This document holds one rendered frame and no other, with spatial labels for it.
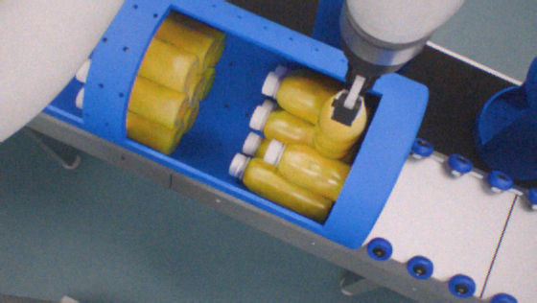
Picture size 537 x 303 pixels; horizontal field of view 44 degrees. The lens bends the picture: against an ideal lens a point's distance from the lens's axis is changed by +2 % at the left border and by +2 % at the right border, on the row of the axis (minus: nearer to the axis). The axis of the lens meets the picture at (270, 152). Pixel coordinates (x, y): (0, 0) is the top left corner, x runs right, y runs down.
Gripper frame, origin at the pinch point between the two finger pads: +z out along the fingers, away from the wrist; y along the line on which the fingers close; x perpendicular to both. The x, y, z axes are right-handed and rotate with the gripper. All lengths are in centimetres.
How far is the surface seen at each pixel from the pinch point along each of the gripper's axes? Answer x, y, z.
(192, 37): 27.4, 6.1, 18.9
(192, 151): 21.9, -8.2, 33.2
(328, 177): -1.7, -6.0, 19.4
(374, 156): -6.2, -3.3, 8.8
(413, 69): -15, 63, 117
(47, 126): 52, -13, 45
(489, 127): -43, 55, 115
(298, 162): 3.4, -5.7, 19.4
